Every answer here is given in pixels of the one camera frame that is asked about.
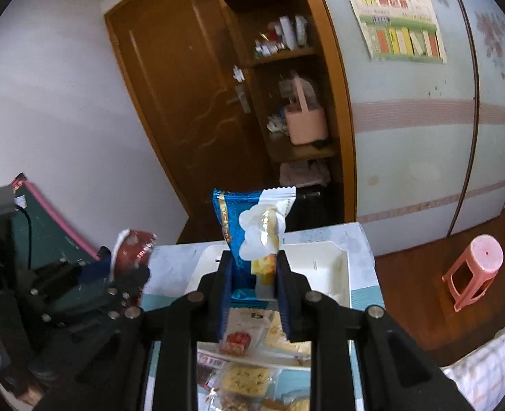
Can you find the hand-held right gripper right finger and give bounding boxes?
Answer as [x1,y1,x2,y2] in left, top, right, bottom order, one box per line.
[276,250,476,411]

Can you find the white tree-print tablecloth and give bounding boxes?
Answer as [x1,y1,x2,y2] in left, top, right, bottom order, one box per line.
[141,222,387,411]

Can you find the brown wooden door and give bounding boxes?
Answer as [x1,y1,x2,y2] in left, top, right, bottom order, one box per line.
[104,0,271,246]

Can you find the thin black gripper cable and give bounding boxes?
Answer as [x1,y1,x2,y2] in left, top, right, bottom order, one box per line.
[15,204,34,269]

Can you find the cake packet with mountain print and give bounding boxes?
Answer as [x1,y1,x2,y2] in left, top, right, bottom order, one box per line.
[227,308,312,361]

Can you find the metal door handle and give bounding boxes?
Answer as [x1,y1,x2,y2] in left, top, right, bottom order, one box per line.
[227,86,253,114]

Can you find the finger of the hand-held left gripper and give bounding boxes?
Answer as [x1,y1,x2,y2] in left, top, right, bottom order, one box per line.
[42,265,151,344]
[27,246,115,310]

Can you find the white plastic storage bin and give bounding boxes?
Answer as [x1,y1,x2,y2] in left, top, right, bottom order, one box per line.
[184,241,351,310]

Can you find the group of small bottles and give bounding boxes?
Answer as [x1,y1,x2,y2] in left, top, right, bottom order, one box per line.
[254,15,310,59]

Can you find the pale flower-print wardrobe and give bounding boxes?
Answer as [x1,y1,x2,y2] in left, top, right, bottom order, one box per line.
[308,0,505,258]

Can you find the small white toys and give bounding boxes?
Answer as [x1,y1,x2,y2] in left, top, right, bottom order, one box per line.
[267,113,288,135]

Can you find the brown wooden corner shelf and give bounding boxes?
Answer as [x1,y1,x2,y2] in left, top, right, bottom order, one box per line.
[214,0,358,233]

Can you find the round red snack packet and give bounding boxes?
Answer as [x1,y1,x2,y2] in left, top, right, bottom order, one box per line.
[219,329,254,354]

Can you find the blue and white snack packet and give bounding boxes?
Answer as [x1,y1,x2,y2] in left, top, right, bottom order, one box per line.
[212,187,265,301]

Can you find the clear packet of crumb cake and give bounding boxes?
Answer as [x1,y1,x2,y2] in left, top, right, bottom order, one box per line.
[218,362,279,395]

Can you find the clear packet of orange-yellow cake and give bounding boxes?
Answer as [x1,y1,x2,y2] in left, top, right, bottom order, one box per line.
[239,187,298,300]

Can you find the checked white blanket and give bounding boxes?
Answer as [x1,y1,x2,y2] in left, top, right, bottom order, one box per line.
[442,308,505,411]

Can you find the pink plastic basket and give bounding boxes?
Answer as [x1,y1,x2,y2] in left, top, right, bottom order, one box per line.
[284,74,330,146]

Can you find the red cookie packet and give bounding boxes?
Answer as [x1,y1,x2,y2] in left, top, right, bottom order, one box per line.
[110,228,158,275]

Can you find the colourful wall poster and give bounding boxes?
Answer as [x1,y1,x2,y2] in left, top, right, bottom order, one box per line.
[342,0,448,64]

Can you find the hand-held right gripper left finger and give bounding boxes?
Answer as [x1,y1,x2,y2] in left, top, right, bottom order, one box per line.
[34,250,233,411]

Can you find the pink-framed green chalkboard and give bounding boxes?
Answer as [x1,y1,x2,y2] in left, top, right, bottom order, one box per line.
[10,173,104,267]

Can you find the folded pink cloth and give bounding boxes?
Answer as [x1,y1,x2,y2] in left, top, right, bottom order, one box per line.
[279,159,331,188]

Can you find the pink plastic stool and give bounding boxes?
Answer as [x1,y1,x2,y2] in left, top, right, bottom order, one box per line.
[442,234,505,313]

